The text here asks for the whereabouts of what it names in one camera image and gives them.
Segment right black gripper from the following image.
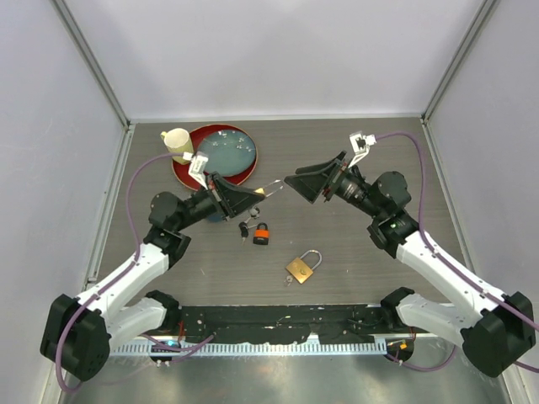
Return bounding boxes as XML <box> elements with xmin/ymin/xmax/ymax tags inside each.
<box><xmin>285</xmin><ymin>151</ymin><xmax>384</xmax><ymax>220</ymax></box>

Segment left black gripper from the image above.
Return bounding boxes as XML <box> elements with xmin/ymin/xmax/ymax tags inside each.
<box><xmin>174</xmin><ymin>172</ymin><xmax>263</xmax><ymax>232</ymax></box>

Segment small brass padlock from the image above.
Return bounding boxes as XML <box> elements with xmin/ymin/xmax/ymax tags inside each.
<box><xmin>254</xmin><ymin>179</ymin><xmax>284</xmax><ymax>199</ymax></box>

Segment black-headed key bunch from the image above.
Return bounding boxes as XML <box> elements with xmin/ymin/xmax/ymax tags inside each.
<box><xmin>238</xmin><ymin>221</ymin><xmax>250</xmax><ymax>243</ymax></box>

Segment orange black padlock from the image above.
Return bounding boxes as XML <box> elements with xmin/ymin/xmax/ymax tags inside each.
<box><xmin>253</xmin><ymin>222</ymin><xmax>270</xmax><ymax>246</ymax></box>

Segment keys with grey charm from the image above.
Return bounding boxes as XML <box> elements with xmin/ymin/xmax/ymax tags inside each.
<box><xmin>248</xmin><ymin>206</ymin><xmax>260</xmax><ymax>221</ymax></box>

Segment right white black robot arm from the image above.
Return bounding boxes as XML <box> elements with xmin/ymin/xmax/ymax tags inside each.
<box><xmin>285</xmin><ymin>154</ymin><xmax>537</xmax><ymax>377</ymax></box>

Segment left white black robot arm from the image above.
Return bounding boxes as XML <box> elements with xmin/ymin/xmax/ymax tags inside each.
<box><xmin>40</xmin><ymin>173</ymin><xmax>266</xmax><ymax>391</ymax></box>

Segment dark blue mug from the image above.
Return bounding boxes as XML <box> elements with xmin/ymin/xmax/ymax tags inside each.
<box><xmin>207</xmin><ymin>214</ymin><xmax>224</xmax><ymax>223</ymax></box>

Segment blue-grey ceramic plate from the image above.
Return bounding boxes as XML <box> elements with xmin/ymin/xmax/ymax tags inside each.
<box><xmin>197</xmin><ymin>130</ymin><xmax>257</xmax><ymax>177</ymax></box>

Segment yellow ceramic mug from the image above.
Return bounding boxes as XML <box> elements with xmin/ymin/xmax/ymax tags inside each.
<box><xmin>160</xmin><ymin>128</ymin><xmax>195</xmax><ymax>165</ymax></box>

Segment large brass padlock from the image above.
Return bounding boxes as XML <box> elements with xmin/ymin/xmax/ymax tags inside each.
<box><xmin>285</xmin><ymin>249</ymin><xmax>323</xmax><ymax>284</ymax></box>

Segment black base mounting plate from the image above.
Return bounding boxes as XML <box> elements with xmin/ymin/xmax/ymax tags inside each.
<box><xmin>131</xmin><ymin>303</ymin><xmax>432</xmax><ymax>343</ymax></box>

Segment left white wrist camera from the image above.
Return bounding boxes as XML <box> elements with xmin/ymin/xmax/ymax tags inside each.
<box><xmin>181</xmin><ymin>152</ymin><xmax>209</xmax><ymax>189</ymax></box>

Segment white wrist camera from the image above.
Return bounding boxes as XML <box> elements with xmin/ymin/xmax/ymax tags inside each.
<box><xmin>348</xmin><ymin>131</ymin><xmax>376</xmax><ymax>167</ymax></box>
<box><xmin>181</xmin><ymin>152</ymin><xmax>209</xmax><ymax>189</ymax></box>

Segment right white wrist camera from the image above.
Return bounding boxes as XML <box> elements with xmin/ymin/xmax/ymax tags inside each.
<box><xmin>348</xmin><ymin>131</ymin><xmax>376</xmax><ymax>167</ymax></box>

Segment small key with ring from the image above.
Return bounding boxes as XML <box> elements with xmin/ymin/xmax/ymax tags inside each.
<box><xmin>284</xmin><ymin>275</ymin><xmax>294</xmax><ymax>287</ymax></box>

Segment white slotted cable duct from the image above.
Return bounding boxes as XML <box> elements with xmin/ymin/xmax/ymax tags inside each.
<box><xmin>110</xmin><ymin>335</ymin><xmax>387</xmax><ymax>358</ymax></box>

